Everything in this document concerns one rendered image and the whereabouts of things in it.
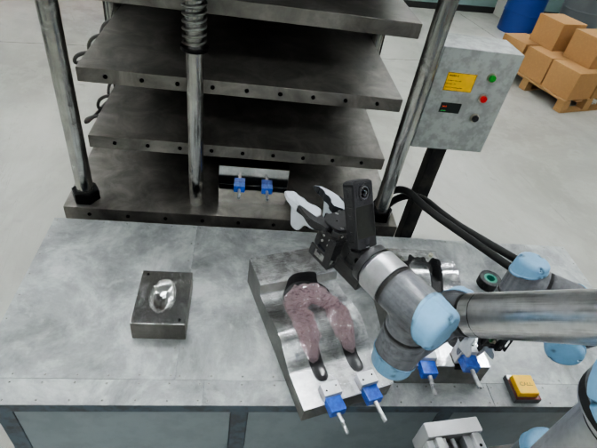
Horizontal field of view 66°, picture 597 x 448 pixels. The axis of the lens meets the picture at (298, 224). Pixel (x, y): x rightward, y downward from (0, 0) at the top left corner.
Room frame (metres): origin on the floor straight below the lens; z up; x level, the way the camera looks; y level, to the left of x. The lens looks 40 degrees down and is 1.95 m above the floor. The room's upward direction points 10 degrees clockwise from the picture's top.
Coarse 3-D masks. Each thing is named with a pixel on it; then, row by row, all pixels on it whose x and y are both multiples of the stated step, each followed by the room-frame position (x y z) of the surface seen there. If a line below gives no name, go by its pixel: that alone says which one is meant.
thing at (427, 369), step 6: (432, 354) 0.78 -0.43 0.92; (420, 360) 0.76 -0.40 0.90; (426, 360) 0.77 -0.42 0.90; (432, 360) 0.77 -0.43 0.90; (420, 366) 0.75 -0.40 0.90; (426, 366) 0.75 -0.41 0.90; (432, 366) 0.75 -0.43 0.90; (420, 372) 0.73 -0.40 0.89; (426, 372) 0.73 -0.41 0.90; (432, 372) 0.73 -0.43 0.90; (426, 378) 0.73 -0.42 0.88; (432, 378) 0.72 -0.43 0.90; (432, 384) 0.70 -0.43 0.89
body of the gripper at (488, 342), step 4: (480, 340) 0.75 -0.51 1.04; (484, 340) 0.75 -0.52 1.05; (488, 340) 0.75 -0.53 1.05; (492, 340) 0.75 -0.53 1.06; (496, 340) 0.75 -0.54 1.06; (500, 340) 0.75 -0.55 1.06; (504, 340) 0.75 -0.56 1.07; (512, 340) 0.75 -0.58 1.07; (480, 344) 0.74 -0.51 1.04; (484, 344) 0.73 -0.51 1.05; (488, 344) 0.74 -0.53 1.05; (492, 344) 0.75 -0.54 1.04; (496, 344) 0.75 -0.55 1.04; (500, 344) 0.75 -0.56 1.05; (504, 344) 0.75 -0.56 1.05; (508, 344) 0.75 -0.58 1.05; (480, 348) 0.74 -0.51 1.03; (496, 348) 0.74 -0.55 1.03; (500, 348) 0.75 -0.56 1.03; (504, 348) 0.75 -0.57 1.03
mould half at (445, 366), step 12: (396, 252) 1.23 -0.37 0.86; (408, 252) 1.24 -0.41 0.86; (420, 252) 1.26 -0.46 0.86; (432, 252) 1.27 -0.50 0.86; (420, 264) 1.11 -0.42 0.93; (444, 264) 1.14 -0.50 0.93; (420, 276) 1.06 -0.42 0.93; (444, 276) 1.08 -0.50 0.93; (456, 276) 1.09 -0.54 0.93; (444, 288) 1.05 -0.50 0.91; (384, 312) 0.95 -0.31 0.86; (444, 348) 0.83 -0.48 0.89; (444, 360) 0.79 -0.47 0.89; (480, 360) 0.81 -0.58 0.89; (444, 372) 0.77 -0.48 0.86; (456, 372) 0.78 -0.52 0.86; (468, 372) 0.78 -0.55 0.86; (480, 372) 0.79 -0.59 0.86
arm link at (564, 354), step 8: (544, 344) 0.62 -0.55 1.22; (552, 344) 0.61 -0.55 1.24; (560, 344) 0.61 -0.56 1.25; (568, 344) 0.60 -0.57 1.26; (552, 352) 0.61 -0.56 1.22; (560, 352) 0.60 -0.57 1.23; (568, 352) 0.60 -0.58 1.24; (576, 352) 0.59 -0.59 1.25; (584, 352) 0.59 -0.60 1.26; (560, 360) 0.60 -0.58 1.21; (568, 360) 0.59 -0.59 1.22; (576, 360) 0.59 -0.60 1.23
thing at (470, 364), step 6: (474, 348) 0.80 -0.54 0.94; (456, 354) 0.80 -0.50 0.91; (462, 354) 0.79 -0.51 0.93; (474, 354) 0.79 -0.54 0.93; (456, 360) 0.78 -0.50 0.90; (462, 360) 0.77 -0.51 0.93; (468, 360) 0.77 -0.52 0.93; (474, 360) 0.77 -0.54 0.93; (462, 366) 0.76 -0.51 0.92; (468, 366) 0.75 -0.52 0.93; (474, 366) 0.75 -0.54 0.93; (480, 366) 0.76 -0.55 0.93; (474, 372) 0.74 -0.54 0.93; (474, 378) 0.72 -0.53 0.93; (480, 384) 0.70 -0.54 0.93
